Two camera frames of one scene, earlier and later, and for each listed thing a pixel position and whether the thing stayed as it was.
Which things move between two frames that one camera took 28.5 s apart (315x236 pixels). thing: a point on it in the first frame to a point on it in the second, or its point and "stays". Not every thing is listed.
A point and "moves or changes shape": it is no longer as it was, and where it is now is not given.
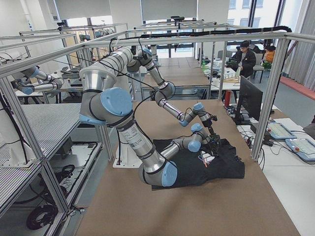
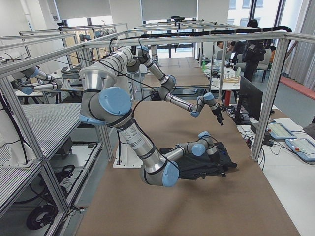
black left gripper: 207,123 to 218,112
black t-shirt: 218,161 moves or changes shape
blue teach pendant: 277,131 stays
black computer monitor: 250,100 stays
